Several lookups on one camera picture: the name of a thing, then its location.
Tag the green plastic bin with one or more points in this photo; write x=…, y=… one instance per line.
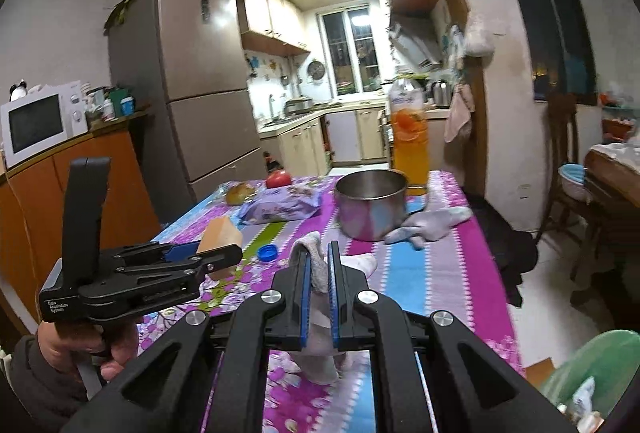
x=600, y=363

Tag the orange wooden cabinet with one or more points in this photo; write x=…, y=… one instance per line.
x=125, y=183

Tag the purple snack packet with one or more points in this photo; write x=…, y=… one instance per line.
x=280, y=208

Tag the dark large window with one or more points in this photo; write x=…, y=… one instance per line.
x=550, y=38

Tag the cream wall cabinets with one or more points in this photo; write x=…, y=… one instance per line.
x=270, y=13

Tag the dark clothing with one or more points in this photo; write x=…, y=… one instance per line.
x=505, y=253

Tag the grey white sock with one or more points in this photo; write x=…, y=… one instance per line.
x=317, y=263

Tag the blue bottle cap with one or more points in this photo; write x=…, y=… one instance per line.
x=267, y=253

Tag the grey glove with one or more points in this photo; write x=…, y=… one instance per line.
x=430, y=223

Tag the small brown cardboard box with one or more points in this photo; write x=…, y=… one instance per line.
x=220, y=233

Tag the yellow green mango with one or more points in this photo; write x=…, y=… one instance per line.
x=239, y=194

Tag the person's left forearm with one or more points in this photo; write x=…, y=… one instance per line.
x=45, y=388

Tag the steel pot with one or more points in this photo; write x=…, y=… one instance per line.
x=370, y=213

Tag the wooden chair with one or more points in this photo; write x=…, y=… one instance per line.
x=562, y=123

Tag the cream base cabinets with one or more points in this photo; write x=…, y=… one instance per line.
x=300, y=148

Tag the round hanging lid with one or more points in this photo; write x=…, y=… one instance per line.
x=315, y=69

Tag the white microwave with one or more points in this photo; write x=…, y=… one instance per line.
x=35, y=123

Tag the pink hanging towel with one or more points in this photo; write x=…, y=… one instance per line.
x=457, y=113

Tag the orange juice bottle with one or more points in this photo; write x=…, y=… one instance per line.
x=410, y=148

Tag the blue cup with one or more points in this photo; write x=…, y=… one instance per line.
x=127, y=105

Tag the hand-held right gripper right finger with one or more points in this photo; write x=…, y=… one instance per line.
x=334, y=303

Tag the white framed window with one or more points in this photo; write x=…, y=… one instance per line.
x=350, y=53

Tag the blue bowl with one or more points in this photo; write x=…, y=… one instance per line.
x=572, y=180

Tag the steel range hood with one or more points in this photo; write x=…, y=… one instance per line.
x=415, y=45

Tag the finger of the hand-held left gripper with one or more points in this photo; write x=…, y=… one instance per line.
x=182, y=252
x=190, y=273

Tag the person's left hand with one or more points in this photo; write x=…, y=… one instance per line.
x=122, y=348

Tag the panda figure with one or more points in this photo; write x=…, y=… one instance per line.
x=18, y=90

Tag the red round fruit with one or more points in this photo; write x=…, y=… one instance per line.
x=278, y=179

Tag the grey refrigerator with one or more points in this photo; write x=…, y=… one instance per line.
x=210, y=78

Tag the white hanging plastic bag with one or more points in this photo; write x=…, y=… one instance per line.
x=479, y=38

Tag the steel cooker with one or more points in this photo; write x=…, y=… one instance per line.
x=298, y=105

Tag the brown cardboard piece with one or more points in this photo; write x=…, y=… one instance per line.
x=537, y=370

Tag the dark wooden table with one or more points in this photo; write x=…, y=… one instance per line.
x=610, y=183

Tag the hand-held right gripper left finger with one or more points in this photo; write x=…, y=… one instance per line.
x=301, y=303

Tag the steel kettle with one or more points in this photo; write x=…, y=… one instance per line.
x=440, y=93

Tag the green box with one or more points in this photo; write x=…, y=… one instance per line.
x=116, y=100

